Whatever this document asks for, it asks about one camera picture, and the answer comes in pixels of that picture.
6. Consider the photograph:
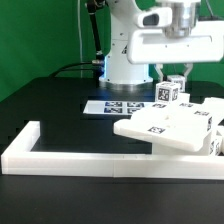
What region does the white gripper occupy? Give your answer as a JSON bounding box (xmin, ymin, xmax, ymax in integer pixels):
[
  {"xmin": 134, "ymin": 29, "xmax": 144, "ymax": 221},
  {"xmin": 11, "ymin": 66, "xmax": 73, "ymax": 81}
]
[{"xmin": 127, "ymin": 6, "xmax": 224, "ymax": 82}]

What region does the white tagged cube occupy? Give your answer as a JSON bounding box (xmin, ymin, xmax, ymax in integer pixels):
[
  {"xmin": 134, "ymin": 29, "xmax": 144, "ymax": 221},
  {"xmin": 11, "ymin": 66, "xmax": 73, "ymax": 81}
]
[
  {"xmin": 155, "ymin": 81, "xmax": 180, "ymax": 103},
  {"xmin": 167, "ymin": 75, "xmax": 186, "ymax": 92}
]

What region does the white H-shaped chair back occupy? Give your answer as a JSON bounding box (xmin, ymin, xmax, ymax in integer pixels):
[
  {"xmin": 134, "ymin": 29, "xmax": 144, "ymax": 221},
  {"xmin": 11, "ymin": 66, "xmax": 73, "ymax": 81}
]
[{"xmin": 113, "ymin": 103, "xmax": 213, "ymax": 152}]

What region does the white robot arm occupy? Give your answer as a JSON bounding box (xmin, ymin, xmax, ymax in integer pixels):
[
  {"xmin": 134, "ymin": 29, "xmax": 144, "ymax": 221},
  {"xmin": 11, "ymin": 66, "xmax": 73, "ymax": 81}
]
[{"xmin": 100, "ymin": 0, "xmax": 224, "ymax": 86}]

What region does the white tag base sheet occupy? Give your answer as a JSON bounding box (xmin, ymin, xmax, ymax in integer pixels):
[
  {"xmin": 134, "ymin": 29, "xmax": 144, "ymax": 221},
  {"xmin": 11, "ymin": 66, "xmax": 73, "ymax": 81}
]
[{"xmin": 83, "ymin": 100, "xmax": 152, "ymax": 116}]

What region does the white U-shaped fence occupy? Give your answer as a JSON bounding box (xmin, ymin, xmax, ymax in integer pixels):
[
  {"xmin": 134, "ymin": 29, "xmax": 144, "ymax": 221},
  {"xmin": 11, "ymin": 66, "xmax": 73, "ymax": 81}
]
[{"xmin": 1, "ymin": 121, "xmax": 224, "ymax": 180}]

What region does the black camera pole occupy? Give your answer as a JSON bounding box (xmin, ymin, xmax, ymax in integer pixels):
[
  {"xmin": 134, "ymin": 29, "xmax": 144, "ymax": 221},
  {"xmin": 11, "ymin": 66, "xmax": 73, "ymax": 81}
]
[{"xmin": 85, "ymin": 0, "xmax": 107, "ymax": 60}]

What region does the white cable on wall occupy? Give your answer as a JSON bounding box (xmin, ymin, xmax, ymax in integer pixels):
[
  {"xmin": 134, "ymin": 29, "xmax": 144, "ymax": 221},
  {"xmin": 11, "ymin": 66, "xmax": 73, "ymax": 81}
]
[{"xmin": 77, "ymin": 0, "xmax": 84, "ymax": 79}]

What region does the black cable bundle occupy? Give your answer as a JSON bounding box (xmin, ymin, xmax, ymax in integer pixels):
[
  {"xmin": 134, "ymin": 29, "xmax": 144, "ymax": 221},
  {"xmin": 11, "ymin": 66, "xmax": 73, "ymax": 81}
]
[{"xmin": 49, "ymin": 60, "xmax": 105, "ymax": 78}]

